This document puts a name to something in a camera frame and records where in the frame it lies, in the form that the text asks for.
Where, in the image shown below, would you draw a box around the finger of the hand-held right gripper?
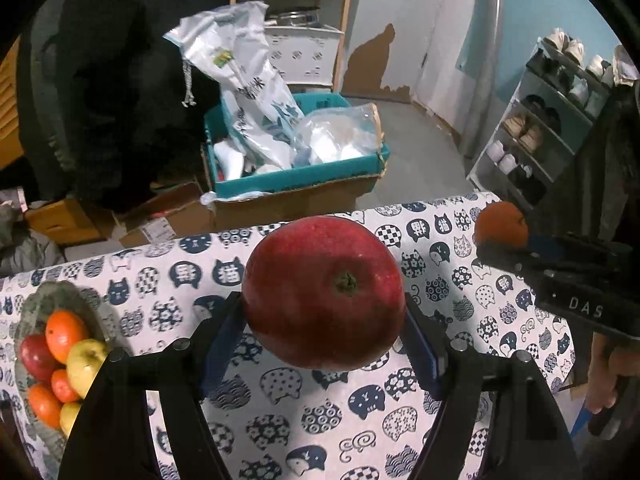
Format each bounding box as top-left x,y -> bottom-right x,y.
475,234 -> 571,286

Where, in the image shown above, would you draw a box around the flattened cardboard box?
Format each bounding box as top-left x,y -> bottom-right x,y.
112,182 -> 218,250

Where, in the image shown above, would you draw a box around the cat print tablecloth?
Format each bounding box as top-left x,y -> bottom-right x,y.
0,190 -> 576,480

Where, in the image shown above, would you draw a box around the bright yellow lemon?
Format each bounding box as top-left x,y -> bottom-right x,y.
66,338 -> 111,399

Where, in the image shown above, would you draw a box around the red apple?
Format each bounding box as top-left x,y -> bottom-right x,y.
20,334 -> 60,381
241,216 -> 407,372

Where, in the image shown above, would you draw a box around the black hanging coat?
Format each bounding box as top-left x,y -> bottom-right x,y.
17,0 -> 236,211

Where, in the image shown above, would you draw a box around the large orange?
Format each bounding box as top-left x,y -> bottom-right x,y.
45,310 -> 91,365
27,383 -> 63,429

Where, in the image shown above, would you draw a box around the white rice bag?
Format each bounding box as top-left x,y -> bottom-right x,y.
164,1 -> 306,171

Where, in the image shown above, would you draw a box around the teal box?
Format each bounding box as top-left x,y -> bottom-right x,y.
202,92 -> 391,198

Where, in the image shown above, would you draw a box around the white door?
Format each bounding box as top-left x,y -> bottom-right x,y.
410,0 -> 501,126

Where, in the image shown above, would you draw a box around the patterned ceramic bowl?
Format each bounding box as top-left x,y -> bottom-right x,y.
12,280 -> 131,453

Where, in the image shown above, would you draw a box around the small mandarin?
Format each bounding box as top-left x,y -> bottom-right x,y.
51,369 -> 81,404
474,201 -> 531,251

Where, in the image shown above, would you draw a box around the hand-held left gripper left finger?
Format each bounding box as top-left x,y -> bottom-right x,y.
57,292 -> 246,480

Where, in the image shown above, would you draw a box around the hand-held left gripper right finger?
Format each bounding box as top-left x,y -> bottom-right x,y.
402,294 -> 583,480

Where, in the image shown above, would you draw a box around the wooden louvre doors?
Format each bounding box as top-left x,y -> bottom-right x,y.
0,35 -> 26,171

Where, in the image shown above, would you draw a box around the white perforated basket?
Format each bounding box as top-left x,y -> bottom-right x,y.
262,24 -> 346,87

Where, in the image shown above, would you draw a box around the steel pot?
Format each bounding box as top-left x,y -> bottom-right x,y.
272,6 -> 321,28

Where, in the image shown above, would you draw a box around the wooden crate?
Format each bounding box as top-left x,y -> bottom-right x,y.
22,197 -> 118,247

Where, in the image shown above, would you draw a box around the beige hanging bag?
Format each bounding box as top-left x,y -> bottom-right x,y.
612,45 -> 640,86

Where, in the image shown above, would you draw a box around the grey shoe rack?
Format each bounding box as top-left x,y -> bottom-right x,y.
466,37 -> 616,211

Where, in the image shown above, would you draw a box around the clear plastic bag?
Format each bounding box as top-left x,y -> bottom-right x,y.
292,102 -> 385,166

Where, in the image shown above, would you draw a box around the brown cardboard box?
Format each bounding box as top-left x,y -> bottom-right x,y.
200,145 -> 388,231

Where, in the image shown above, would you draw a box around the pile of grey clothes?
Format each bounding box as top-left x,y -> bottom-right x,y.
0,200 -> 66,278

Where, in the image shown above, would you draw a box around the person's right hand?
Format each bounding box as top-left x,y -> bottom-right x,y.
585,332 -> 633,416

